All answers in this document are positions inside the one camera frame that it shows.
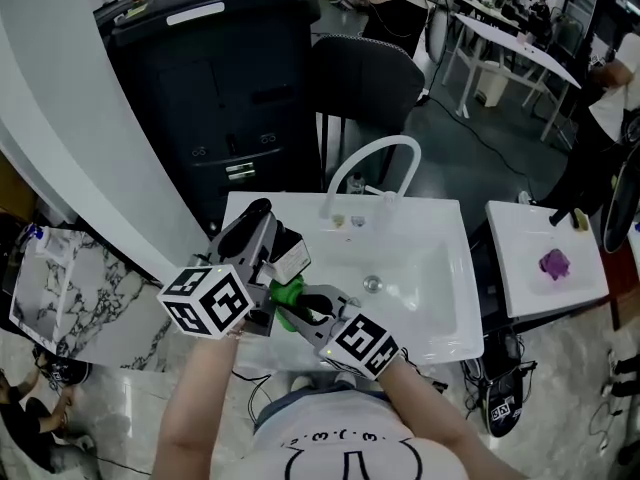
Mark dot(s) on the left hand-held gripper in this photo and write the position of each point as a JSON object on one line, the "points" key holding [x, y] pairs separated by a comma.
{"points": [[220, 303]]}

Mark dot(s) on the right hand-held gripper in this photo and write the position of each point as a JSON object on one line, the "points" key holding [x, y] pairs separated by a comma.
{"points": [[362, 348]]}

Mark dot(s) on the green cloth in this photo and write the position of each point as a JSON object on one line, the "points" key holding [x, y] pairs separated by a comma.
{"points": [[285, 298]]}

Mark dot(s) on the person's right forearm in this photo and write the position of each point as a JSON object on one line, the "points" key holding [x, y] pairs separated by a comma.
{"points": [[440, 428]]}

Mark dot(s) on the person's left forearm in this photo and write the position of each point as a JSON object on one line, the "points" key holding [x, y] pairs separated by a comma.
{"points": [[195, 408]]}

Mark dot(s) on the clear plastic bottle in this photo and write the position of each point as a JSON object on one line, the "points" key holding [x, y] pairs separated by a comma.
{"points": [[356, 183]]}

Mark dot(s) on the purple cloth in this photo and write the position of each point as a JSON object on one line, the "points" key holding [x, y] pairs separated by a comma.
{"points": [[554, 265]]}

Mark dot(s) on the metal sink drain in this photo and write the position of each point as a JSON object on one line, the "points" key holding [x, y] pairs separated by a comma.
{"points": [[372, 283]]}

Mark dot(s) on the person's right white shoe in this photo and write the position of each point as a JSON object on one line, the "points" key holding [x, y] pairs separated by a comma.
{"points": [[345, 379]]}

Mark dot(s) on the person's white shoe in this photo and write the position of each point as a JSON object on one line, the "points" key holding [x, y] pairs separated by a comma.
{"points": [[301, 384], [345, 379]]}

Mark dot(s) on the person's left white shoe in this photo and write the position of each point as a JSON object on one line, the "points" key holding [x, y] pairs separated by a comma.
{"points": [[301, 384]]}

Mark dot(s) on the small yellowish cup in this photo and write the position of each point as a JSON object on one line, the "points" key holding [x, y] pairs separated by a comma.
{"points": [[340, 220]]}

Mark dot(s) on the small clear cup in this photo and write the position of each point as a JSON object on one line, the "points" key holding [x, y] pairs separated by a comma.
{"points": [[357, 221]]}

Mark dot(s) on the person's blue jeans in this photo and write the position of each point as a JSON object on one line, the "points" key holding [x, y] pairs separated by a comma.
{"points": [[275, 410]]}

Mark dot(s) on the large white sink basin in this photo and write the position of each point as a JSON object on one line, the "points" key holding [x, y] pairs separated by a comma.
{"points": [[425, 268]]}

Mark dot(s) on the person's white printed shirt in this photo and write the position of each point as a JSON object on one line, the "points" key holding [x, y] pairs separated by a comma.
{"points": [[350, 433]]}

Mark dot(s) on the dark grey machine cabinet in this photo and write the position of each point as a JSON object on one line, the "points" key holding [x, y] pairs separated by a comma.
{"points": [[210, 93]]}

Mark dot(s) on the marble pattern cabinet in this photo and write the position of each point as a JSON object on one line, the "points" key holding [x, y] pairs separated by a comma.
{"points": [[105, 298]]}

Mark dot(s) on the white curved faucet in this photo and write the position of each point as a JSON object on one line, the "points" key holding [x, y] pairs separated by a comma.
{"points": [[415, 158]]}

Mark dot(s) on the dark grey chair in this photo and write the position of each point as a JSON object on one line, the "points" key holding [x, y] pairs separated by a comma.
{"points": [[365, 83]]}

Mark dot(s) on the small white sink basin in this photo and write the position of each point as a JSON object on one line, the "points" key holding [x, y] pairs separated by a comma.
{"points": [[520, 273]]}

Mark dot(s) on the black round device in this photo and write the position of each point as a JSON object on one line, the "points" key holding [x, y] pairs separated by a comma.
{"points": [[65, 370], [502, 410]]}

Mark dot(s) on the white power strip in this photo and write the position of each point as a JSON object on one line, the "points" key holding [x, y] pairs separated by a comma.
{"points": [[423, 96]]}

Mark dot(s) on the yellow sponge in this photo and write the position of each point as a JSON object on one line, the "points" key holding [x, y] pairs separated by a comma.
{"points": [[581, 219]]}

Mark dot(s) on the white waste bin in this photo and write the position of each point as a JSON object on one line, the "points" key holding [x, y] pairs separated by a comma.
{"points": [[492, 84]]}

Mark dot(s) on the white long table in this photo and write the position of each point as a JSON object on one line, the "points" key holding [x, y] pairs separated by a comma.
{"points": [[510, 43]]}

